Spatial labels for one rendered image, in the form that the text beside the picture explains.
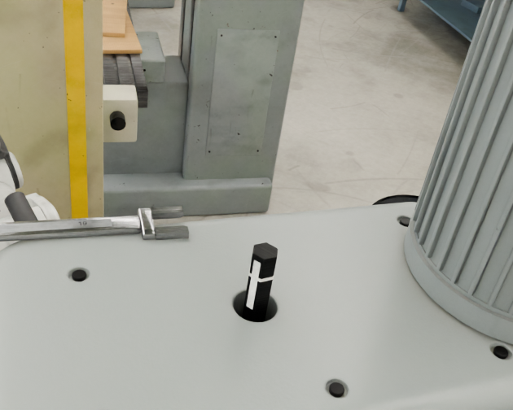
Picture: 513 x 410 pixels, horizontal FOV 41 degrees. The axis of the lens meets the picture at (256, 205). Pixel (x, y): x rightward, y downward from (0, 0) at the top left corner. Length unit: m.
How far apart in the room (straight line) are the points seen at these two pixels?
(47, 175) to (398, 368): 2.10
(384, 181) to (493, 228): 3.75
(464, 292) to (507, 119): 0.15
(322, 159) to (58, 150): 2.24
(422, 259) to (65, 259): 0.31
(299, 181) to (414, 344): 3.55
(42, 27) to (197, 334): 1.81
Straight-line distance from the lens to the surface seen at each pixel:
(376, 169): 4.38
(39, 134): 2.45
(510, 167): 0.53
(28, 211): 1.17
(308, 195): 3.99
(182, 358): 0.52
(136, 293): 0.56
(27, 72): 2.34
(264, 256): 0.52
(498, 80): 0.52
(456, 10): 6.74
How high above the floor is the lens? 2.29
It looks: 37 degrees down
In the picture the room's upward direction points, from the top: 9 degrees clockwise
